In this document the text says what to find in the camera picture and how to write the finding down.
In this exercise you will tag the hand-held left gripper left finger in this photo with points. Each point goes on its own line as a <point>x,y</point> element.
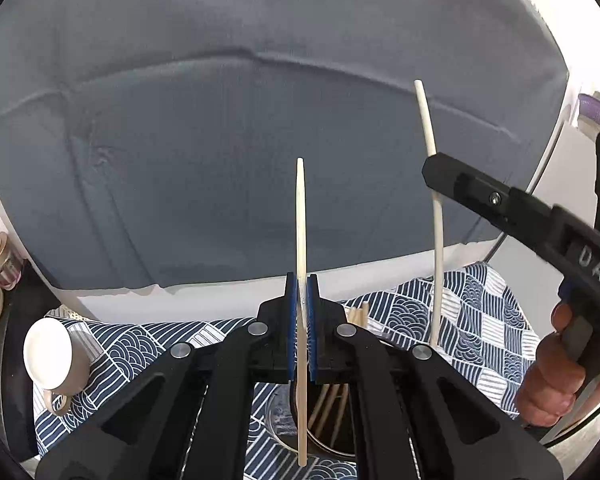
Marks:
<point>291,332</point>

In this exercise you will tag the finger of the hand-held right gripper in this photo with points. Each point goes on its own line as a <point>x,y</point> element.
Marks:
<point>480,190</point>

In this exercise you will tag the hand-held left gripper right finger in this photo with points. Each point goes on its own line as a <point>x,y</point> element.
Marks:
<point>314,332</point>

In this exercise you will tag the pale bamboo chopstick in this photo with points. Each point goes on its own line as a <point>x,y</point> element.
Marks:
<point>437,260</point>
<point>301,240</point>

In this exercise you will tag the black cylindrical utensil holder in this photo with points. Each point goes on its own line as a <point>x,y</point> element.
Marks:
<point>347,447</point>

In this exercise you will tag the person's right hand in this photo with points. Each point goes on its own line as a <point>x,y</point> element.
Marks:
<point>550,375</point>

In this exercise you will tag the blue patterned tablecloth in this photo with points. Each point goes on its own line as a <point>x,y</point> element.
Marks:
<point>475,320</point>

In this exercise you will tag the purple plastic item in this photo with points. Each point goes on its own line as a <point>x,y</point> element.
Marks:
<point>597,110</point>

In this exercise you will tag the grey fabric backdrop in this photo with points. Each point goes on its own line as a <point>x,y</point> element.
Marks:
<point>230,110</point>

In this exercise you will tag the beige ceramic cup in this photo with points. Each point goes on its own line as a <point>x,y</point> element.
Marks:
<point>50,355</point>

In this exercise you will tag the black side table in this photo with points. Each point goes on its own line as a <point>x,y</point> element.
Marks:
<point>10,385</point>

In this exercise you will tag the pink jar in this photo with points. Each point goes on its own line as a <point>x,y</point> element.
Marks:
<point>0,255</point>

